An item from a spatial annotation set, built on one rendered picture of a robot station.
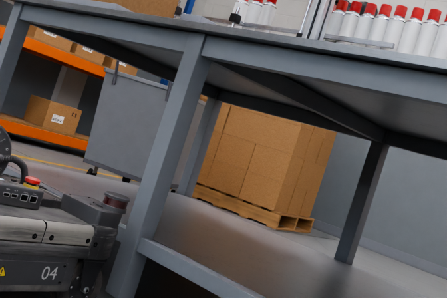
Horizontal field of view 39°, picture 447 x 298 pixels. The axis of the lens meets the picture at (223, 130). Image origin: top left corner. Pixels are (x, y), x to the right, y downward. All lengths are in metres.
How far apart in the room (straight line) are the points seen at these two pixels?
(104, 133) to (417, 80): 3.30
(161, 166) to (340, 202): 5.04
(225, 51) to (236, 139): 3.93
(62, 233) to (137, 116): 2.87
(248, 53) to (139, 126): 2.75
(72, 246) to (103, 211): 0.12
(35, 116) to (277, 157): 2.28
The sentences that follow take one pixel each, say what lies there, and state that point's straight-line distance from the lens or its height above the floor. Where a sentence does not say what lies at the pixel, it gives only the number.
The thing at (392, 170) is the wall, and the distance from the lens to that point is 6.52.
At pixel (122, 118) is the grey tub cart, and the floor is 0.50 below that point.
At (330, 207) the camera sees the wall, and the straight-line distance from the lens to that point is 6.72.
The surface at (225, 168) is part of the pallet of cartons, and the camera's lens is 5.61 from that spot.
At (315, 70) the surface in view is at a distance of 1.51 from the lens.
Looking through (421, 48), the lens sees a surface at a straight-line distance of 1.86.
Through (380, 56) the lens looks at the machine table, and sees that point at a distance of 1.39.
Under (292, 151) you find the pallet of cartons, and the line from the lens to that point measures 5.35.
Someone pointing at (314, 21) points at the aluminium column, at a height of 0.96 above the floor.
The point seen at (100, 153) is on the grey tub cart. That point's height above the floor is 0.21.
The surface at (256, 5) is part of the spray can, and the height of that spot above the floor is 1.03.
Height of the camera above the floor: 0.53
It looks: 1 degrees up
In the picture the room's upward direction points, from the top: 18 degrees clockwise
